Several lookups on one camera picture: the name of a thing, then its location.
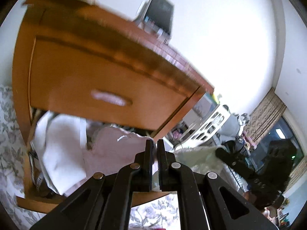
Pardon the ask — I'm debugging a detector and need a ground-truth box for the pink embroidered cloth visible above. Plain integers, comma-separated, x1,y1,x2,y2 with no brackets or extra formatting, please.
64,127,152,196

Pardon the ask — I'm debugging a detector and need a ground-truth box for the white garment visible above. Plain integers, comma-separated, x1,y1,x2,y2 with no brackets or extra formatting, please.
31,111,87,195

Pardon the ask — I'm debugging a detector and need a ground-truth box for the floral bed sheet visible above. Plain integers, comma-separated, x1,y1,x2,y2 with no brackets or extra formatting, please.
1,85,181,229

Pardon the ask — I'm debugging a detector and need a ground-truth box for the white lattice storage rack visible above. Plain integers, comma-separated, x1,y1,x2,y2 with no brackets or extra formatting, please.
163,93,230,150

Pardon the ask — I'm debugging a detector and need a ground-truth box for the patterned beige curtain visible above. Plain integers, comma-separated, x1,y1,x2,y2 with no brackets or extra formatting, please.
243,88,287,147

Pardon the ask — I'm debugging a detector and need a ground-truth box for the upper wooden drawer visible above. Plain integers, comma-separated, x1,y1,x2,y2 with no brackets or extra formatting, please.
30,39,198,130

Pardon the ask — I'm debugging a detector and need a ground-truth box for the wooden nightstand cabinet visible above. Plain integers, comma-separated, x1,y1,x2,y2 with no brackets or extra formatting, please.
11,0,215,214

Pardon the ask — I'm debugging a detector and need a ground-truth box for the grey box on nightstand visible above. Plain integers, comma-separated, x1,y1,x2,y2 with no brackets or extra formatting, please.
133,0,174,45

